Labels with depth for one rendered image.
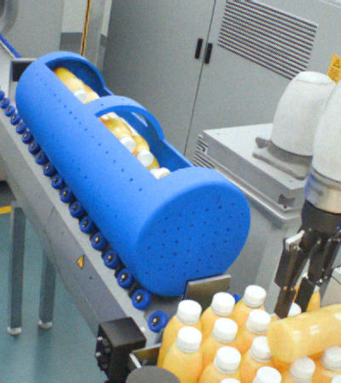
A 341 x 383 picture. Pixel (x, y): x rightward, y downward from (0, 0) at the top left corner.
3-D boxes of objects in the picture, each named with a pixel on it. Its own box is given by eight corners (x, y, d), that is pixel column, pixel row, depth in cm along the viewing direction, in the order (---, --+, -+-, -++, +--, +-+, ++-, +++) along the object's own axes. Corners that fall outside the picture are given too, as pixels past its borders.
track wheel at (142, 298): (146, 286, 124) (140, 283, 123) (155, 299, 121) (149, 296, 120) (132, 302, 124) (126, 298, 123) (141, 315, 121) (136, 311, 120)
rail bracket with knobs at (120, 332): (132, 350, 117) (140, 313, 112) (149, 375, 111) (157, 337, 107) (88, 362, 112) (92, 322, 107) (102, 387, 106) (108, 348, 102)
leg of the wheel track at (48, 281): (49, 320, 250) (59, 195, 221) (54, 328, 246) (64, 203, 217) (37, 322, 247) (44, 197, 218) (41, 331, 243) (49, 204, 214)
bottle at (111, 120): (105, 97, 155) (134, 126, 142) (113, 119, 160) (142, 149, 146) (82, 109, 154) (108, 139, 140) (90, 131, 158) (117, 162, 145)
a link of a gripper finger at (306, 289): (302, 276, 104) (305, 275, 104) (291, 306, 107) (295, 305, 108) (312, 286, 102) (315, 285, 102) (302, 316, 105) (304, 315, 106)
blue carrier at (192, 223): (96, 127, 199) (100, 47, 184) (240, 280, 134) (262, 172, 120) (14, 138, 185) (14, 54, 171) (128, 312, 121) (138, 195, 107)
